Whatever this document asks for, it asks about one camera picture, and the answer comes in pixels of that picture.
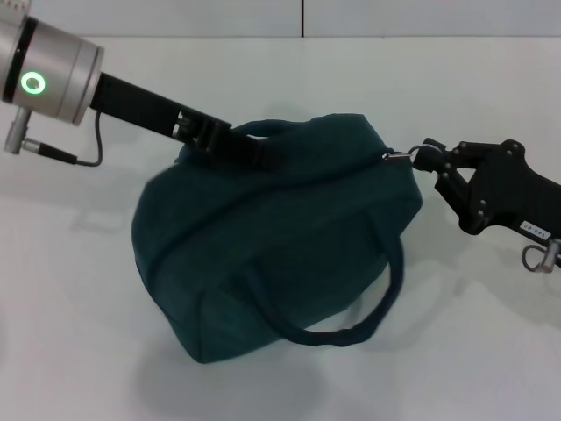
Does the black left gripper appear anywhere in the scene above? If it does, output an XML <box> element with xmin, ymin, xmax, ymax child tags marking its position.
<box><xmin>89</xmin><ymin>72</ymin><xmax>288</xmax><ymax>173</ymax></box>

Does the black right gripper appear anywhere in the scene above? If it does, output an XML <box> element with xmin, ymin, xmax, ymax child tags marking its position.
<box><xmin>411</xmin><ymin>137</ymin><xmax>561</xmax><ymax>242</ymax></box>

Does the dark teal lunch bag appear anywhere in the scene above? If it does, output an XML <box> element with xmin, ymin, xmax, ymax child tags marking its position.
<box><xmin>131</xmin><ymin>112</ymin><xmax>424</xmax><ymax>365</ymax></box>

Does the silver zipper pull ring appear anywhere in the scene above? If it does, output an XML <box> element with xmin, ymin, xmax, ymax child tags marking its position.
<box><xmin>383</xmin><ymin>143</ymin><xmax>424</xmax><ymax>165</ymax></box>

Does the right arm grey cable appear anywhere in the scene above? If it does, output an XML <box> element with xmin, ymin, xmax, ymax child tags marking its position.
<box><xmin>521</xmin><ymin>239</ymin><xmax>561</xmax><ymax>275</ymax></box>

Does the left arm cable with plug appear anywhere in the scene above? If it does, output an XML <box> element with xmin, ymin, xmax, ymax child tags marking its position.
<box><xmin>3</xmin><ymin>107</ymin><xmax>104</xmax><ymax>168</ymax></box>

